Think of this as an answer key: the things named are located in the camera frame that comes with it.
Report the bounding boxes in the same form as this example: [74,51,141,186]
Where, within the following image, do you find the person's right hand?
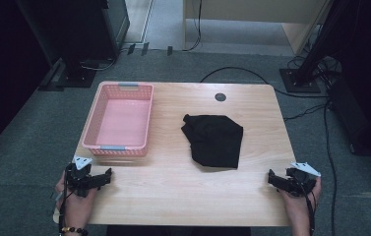
[278,176,323,227]

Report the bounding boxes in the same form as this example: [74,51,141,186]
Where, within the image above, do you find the person's left hand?
[54,171,98,227]

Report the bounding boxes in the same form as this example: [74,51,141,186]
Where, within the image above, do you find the black cloth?
[180,113,244,170]

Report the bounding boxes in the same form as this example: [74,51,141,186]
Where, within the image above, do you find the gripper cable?
[299,183,317,236]
[58,168,76,236]

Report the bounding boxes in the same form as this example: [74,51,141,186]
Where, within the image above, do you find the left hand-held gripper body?
[64,154,99,199]

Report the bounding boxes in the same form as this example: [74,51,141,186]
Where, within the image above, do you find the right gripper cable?
[299,183,317,236]

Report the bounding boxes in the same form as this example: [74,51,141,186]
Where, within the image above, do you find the pink plastic basket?
[81,82,155,157]

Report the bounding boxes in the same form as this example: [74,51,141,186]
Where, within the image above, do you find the wooden desk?
[182,0,334,57]

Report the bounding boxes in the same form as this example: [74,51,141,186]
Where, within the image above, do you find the black hanging cable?
[182,0,204,53]

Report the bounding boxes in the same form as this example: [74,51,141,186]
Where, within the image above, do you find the black floor cable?
[200,66,339,236]

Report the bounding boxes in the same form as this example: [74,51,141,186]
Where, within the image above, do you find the dark cabinet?
[15,0,131,89]

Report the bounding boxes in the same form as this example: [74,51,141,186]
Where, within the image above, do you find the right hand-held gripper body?
[284,160,322,198]

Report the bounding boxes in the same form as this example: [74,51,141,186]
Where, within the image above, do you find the black metal stand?
[290,0,354,87]

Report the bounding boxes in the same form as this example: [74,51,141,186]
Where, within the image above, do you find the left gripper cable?
[58,168,76,236]

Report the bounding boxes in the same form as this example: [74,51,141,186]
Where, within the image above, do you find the black stand base plate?
[278,67,322,94]

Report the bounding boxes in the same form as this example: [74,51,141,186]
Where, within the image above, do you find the beaded bracelet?
[60,225,90,236]

